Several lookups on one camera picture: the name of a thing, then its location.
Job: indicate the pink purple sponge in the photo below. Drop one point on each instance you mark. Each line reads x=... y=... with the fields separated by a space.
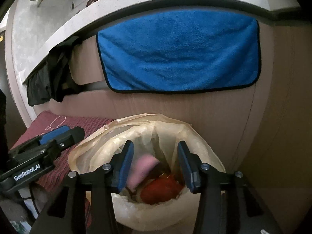
x=140 y=170

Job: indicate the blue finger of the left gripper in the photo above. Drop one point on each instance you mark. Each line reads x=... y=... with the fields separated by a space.
x=52 y=135

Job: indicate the red plastic bag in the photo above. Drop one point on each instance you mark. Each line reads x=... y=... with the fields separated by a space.
x=161 y=189

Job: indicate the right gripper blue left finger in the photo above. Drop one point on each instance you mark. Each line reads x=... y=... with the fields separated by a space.
x=121 y=165

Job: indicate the blue hanging towel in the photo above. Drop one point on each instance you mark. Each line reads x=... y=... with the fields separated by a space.
x=183 y=51

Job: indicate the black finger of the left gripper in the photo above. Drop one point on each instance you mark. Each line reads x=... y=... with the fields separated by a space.
x=65 y=140

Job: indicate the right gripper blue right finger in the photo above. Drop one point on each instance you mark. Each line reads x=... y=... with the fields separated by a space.
x=190 y=166

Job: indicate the black hanging cloth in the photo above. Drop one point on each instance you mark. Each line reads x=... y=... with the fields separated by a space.
x=52 y=79

